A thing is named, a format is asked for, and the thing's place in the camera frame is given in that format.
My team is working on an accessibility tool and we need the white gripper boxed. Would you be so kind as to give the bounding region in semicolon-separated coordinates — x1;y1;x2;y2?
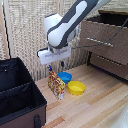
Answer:
37;45;72;72

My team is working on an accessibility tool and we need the colourful patterned snack box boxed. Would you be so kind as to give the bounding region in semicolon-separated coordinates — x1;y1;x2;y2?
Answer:
47;69;66;101

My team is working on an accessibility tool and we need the brown drawer with silver handle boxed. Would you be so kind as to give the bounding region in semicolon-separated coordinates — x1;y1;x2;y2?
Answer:
88;53;128;81
79;13;128;66

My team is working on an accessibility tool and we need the blue bowl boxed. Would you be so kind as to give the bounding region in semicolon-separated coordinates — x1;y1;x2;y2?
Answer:
57;71;73;85

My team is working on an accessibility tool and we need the yellow bowl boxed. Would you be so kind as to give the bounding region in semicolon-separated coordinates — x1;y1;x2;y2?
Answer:
67;80;86;96

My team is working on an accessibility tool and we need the black fabric storage box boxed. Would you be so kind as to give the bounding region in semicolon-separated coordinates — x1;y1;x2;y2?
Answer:
0;57;48;128

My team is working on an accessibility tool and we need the beige woven folding screen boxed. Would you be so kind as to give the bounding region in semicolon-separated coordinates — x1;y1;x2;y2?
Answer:
0;0;128;83

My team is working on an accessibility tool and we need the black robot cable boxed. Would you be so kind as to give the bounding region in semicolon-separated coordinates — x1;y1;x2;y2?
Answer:
71;17;128;50

